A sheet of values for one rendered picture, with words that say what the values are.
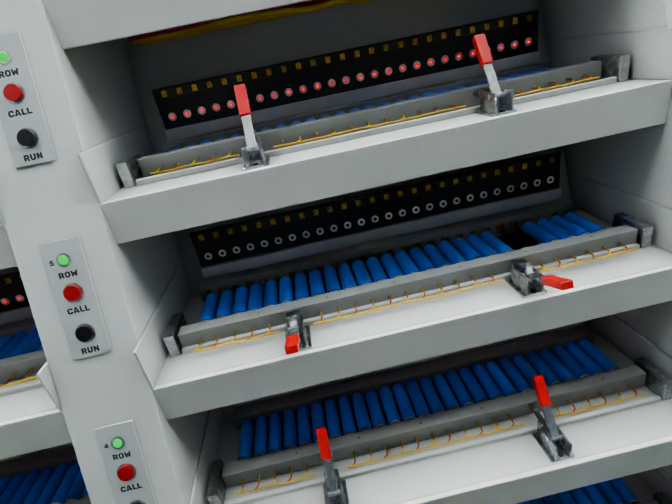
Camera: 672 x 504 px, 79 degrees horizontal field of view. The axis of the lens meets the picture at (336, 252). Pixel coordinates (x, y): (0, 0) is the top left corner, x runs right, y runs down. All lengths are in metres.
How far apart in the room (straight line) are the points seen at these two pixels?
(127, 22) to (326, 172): 0.24
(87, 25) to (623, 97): 0.55
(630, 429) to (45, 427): 0.66
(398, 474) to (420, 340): 0.18
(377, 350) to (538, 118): 0.30
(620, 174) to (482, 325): 0.29
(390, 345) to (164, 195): 0.28
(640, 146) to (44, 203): 0.66
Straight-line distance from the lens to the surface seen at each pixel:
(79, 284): 0.49
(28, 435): 0.58
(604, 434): 0.63
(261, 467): 0.59
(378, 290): 0.48
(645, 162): 0.62
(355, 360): 0.46
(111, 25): 0.51
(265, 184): 0.43
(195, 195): 0.44
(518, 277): 0.50
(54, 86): 0.50
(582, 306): 0.53
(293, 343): 0.39
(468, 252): 0.55
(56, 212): 0.49
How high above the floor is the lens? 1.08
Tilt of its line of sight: 6 degrees down
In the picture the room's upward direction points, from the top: 12 degrees counter-clockwise
